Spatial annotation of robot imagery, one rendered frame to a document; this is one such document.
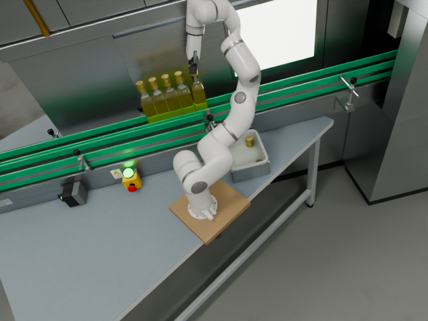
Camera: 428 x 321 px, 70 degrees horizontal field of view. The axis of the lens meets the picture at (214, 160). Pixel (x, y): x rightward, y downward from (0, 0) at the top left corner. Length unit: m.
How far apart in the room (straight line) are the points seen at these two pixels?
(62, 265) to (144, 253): 0.35
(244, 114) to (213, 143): 0.14
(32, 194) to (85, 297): 0.61
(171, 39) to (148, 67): 0.16
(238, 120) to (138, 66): 0.64
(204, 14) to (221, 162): 0.52
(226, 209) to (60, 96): 0.96
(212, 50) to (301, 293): 1.38
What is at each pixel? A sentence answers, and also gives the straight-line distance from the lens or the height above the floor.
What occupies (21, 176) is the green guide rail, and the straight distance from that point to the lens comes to 1.65.
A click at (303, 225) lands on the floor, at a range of 2.13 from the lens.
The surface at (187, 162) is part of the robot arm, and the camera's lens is 1.05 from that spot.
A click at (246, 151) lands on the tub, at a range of 1.49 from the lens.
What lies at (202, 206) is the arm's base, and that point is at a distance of 1.23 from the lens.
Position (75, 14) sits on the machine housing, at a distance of 1.47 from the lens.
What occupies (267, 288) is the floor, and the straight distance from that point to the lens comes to 1.95.
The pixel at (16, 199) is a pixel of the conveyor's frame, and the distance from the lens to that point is 1.75.
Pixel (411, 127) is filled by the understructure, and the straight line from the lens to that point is 1.78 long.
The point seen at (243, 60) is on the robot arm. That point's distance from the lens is 1.10.
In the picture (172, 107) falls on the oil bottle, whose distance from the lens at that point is 1.44.
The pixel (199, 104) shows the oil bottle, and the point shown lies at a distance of 1.45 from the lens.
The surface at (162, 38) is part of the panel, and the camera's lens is 1.44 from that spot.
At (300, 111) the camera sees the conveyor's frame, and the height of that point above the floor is 0.83.
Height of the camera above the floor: 1.83
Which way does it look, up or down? 46 degrees down
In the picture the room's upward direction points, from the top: 15 degrees counter-clockwise
